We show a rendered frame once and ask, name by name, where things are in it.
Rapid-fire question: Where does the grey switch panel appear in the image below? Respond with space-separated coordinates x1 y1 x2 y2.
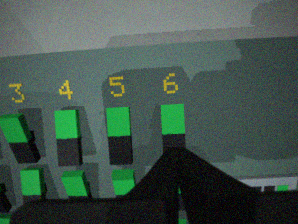
0 36 298 224

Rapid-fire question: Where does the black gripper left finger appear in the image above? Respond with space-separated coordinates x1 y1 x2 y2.
9 147 179 224

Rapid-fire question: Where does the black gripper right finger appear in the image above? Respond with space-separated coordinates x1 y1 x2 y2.
176 147 298 224

